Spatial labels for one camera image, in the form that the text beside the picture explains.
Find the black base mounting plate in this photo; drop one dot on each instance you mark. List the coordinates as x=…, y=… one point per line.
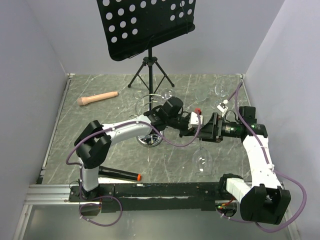
x=156, y=196

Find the black perforated music stand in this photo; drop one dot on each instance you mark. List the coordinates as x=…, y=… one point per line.
x=134, y=26

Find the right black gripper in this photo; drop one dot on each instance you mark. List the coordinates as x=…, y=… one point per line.
x=212, y=131

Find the black microphone orange end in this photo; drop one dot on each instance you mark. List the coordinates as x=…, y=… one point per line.
x=116, y=173

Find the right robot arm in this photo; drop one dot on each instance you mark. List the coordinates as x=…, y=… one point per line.
x=264, y=201

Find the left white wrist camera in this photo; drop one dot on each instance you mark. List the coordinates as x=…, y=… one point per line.
x=196, y=119

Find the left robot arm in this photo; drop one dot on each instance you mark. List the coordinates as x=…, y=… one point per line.
x=93, y=145

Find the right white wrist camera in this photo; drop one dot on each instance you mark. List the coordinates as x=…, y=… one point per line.
x=222, y=107

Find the chrome wine glass rack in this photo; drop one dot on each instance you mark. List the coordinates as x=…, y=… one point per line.
x=145, y=102

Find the aluminium frame rail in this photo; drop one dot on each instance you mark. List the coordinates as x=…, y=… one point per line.
x=44, y=194

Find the beige microphone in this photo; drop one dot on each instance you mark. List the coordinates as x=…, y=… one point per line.
x=85, y=100

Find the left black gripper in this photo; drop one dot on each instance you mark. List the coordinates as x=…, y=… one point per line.
x=186, y=132

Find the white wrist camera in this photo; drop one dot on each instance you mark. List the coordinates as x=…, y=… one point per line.
x=196, y=119
x=222, y=107

